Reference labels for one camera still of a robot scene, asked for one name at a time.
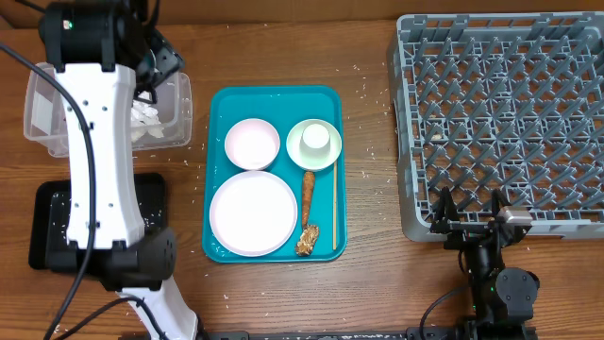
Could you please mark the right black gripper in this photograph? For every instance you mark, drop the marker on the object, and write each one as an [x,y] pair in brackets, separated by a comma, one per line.
[463,232]

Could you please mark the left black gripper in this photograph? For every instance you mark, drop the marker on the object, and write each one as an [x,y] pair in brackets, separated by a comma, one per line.
[168,60]

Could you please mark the white napkin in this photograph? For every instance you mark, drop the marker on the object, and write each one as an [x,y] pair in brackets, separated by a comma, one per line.
[144,119]

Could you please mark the pale green bowl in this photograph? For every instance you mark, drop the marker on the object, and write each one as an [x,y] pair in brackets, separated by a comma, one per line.
[313,161]

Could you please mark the white plastic cup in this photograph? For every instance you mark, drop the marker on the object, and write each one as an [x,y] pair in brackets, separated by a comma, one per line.
[316,138]

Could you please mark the large pink plate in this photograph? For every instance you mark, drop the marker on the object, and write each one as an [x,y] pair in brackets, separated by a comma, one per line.
[253,213]

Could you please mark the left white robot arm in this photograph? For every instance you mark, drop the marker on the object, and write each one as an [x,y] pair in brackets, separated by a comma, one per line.
[105,55]

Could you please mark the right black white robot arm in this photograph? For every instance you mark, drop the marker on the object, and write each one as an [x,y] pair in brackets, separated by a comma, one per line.
[502,297]

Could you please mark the grey dishwasher rack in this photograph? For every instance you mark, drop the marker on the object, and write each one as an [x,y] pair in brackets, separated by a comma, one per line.
[507,101]

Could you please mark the small pink bowl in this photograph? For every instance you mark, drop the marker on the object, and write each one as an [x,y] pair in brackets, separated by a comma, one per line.
[252,144]

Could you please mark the clear plastic bin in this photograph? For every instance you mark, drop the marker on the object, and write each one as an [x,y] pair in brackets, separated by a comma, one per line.
[45,123]

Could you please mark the wooden chopstick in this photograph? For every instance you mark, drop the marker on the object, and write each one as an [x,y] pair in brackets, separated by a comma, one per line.
[335,206]

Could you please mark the brown carrot-shaped food piece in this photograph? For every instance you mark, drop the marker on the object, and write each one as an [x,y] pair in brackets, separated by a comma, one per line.
[307,192]

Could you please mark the teal plastic serving tray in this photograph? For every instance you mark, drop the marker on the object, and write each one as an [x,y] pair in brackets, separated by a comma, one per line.
[283,107]

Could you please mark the crumbly granola food piece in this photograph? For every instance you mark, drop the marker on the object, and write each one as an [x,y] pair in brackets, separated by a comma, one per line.
[306,243]

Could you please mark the black plastic tray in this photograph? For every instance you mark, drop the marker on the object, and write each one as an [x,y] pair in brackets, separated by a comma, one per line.
[49,247]

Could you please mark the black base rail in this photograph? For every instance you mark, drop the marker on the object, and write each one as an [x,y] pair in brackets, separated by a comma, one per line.
[430,333]

